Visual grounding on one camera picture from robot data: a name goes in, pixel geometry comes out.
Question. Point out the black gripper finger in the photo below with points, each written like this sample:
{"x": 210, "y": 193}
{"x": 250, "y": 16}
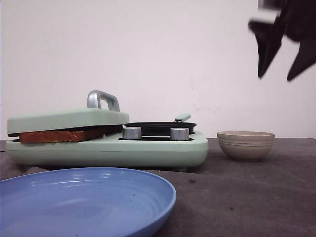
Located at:
{"x": 305, "y": 58}
{"x": 269, "y": 37}

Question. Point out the grey table cloth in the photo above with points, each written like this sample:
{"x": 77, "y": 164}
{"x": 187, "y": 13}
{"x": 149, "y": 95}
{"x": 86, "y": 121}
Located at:
{"x": 274, "y": 197}

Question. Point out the silver control knob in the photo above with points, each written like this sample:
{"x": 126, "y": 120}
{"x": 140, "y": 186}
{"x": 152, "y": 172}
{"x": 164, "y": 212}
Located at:
{"x": 132, "y": 133}
{"x": 179, "y": 134}

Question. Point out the black round frying pan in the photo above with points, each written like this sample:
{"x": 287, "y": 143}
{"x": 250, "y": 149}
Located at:
{"x": 162, "y": 128}

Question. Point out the right silver control knob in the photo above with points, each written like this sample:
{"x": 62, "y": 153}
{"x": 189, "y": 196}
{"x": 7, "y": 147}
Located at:
{"x": 179, "y": 134}

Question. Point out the bread slice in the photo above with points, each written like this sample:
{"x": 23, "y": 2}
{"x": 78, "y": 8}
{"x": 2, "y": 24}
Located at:
{"x": 99, "y": 131}
{"x": 52, "y": 137}

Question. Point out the blue plastic plate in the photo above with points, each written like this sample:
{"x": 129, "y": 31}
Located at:
{"x": 85, "y": 202}

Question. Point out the left silver control knob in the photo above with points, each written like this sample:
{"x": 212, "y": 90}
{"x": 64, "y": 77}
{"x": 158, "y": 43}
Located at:
{"x": 132, "y": 133}

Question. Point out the beige ribbed bowl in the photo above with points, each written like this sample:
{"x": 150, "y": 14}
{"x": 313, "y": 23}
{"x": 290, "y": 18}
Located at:
{"x": 245, "y": 145}

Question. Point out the breakfast maker hinged lid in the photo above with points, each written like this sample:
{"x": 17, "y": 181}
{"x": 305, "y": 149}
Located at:
{"x": 102, "y": 109}

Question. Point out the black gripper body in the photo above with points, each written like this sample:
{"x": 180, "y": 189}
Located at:
{"x": 298, "y": 16}

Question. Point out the mint green breakfast maker base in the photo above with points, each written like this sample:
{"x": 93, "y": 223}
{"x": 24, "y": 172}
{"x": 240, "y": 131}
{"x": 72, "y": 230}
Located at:
{"x": 113, "y": 151}

